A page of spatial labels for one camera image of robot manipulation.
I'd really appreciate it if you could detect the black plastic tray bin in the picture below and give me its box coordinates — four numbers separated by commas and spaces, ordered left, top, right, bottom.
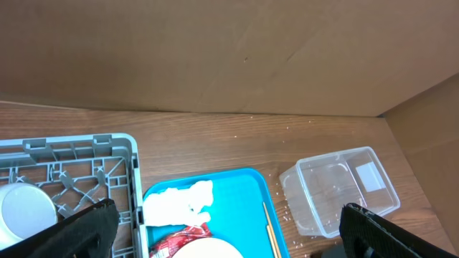
310, 244, 346, 258

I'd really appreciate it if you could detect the large white dirty plate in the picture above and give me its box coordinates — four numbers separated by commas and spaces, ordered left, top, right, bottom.
173, 238, 243, 258

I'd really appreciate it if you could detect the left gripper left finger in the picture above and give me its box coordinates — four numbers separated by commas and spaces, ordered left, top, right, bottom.
1, 199, 120, 258

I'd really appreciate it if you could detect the grey bowl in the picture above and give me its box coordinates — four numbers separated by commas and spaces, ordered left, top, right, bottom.
1, 183, 58, 250

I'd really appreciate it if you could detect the crumpled white paper napkin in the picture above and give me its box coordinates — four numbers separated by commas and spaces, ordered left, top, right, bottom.
143, 181, 214, 226

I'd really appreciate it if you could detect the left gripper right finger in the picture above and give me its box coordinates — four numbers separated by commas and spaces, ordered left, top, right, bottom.
339, 203, 458, 258

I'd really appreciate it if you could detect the clear plastic container bin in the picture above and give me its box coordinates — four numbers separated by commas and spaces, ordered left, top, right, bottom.
279, 146, 400, 239

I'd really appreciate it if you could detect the wooden chopstick right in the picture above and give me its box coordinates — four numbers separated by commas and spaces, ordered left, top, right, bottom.
262, 202, 282, 258

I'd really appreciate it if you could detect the grey plastic dish rack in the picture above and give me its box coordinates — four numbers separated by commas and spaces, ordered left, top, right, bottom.
1, 133, 148, 257

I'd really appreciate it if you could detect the teal plastic serving tray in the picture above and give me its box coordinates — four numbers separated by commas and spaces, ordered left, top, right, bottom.
144, 168, 290, 258

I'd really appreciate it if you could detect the wooden chopstick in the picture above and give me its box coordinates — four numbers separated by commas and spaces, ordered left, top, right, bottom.
266, 225, 278, 258
262, 202, 282, 258

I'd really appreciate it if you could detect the wooden chopstick left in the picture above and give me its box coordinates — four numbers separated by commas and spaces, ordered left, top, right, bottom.
266, 225, 278, 258

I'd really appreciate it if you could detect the red snack wrapper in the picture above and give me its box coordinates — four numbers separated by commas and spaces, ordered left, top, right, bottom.
149, 223, 213, 258

